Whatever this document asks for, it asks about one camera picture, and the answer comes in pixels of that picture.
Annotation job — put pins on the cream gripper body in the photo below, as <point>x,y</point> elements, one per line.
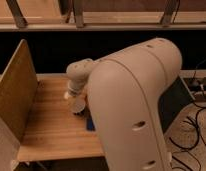
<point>71,94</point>

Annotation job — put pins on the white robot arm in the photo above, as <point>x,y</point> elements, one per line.
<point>123,90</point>

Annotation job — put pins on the blue cloth square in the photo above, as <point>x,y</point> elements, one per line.
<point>89,124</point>

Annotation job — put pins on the left wooden side panel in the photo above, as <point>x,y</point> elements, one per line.
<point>18,85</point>

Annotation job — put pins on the right dark side panel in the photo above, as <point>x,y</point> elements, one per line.
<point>172,101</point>

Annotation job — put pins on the wooden shelf frame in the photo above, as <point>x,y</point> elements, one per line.
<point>102,15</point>

